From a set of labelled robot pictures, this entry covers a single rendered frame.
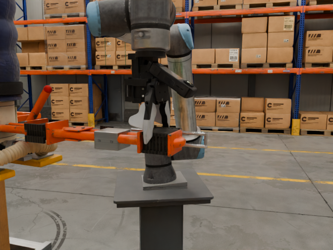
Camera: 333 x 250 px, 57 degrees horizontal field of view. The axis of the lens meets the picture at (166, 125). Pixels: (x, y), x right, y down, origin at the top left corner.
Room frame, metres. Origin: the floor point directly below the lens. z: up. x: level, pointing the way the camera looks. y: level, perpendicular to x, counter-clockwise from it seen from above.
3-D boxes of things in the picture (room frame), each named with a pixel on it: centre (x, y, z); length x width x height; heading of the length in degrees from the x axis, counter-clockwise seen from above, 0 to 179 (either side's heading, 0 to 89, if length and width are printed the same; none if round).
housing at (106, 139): (0.76, 0.14, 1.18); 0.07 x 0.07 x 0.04; 67
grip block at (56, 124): (0.85, 0.33, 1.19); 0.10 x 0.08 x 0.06; 157
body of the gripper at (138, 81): (0.73, 0.04, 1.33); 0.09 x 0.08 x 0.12; 66
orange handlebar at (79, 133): (0.98, 0.34, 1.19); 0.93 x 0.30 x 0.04; 67
